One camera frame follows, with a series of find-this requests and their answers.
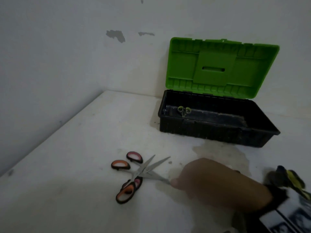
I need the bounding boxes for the person's right hand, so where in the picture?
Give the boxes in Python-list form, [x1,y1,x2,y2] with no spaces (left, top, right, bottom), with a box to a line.
[171,158,274,212]

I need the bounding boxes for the orange and pink handled scissors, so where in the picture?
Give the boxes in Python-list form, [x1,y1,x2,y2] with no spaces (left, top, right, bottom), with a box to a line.
[111,151,172,185]
[116,155,171,205]

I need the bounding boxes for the black toolbox with green lid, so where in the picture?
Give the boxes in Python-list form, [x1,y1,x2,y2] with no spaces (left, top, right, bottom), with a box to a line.
[158,37,281,148]

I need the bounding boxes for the green handled scissors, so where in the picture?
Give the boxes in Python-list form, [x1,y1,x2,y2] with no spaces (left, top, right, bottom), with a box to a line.
[177,106,192,117]

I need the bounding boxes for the white wrist-worn camera mount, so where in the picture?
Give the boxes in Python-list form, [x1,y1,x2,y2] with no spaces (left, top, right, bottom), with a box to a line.
[253,184,311,233]

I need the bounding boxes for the black and yellow wrist strap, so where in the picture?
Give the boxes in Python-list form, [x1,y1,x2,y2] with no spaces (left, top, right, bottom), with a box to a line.
[265,165,311,200]

